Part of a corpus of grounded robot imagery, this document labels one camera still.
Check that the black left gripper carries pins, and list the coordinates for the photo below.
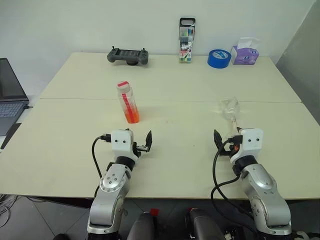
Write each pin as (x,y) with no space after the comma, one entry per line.
(135,149)

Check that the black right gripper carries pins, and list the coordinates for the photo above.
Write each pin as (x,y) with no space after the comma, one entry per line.
(226,151)

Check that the orange red plastic bottle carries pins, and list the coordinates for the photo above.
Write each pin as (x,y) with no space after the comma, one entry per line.
(130,110)

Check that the clear plastic wine glass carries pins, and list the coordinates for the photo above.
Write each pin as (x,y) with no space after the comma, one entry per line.
(230,107)

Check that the red and white bottle cap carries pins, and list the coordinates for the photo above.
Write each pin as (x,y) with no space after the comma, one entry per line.
(123,85)

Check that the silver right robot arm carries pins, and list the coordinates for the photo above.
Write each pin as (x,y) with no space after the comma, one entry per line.
(262,185)

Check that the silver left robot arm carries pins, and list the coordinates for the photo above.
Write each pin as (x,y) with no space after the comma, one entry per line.
(110,180)

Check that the blue tape roll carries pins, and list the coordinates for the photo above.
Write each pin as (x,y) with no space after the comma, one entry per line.
(218,58)

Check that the small red tag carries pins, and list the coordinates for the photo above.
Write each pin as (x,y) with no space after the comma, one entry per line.
(154,212)

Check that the grey handheld remote controller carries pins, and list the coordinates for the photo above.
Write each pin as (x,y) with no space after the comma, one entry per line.
(128,55)

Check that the purple tissue box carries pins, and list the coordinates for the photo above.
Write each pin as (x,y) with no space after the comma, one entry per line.
(245,55)

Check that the dark rounded shape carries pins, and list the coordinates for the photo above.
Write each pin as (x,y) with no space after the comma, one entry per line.
(141,226)
(205,225)

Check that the marker pen set case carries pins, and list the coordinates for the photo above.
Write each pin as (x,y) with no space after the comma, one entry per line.
(186,42)

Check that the dark grey laptop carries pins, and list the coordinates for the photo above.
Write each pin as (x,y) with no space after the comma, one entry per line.
(10,100)

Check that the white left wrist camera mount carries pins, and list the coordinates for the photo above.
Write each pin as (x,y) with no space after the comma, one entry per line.
(122,143)

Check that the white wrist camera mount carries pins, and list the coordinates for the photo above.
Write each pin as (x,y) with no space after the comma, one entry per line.
(122,143)
(251,143)

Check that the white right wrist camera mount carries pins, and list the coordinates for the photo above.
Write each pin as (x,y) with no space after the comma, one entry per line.
(251,143)

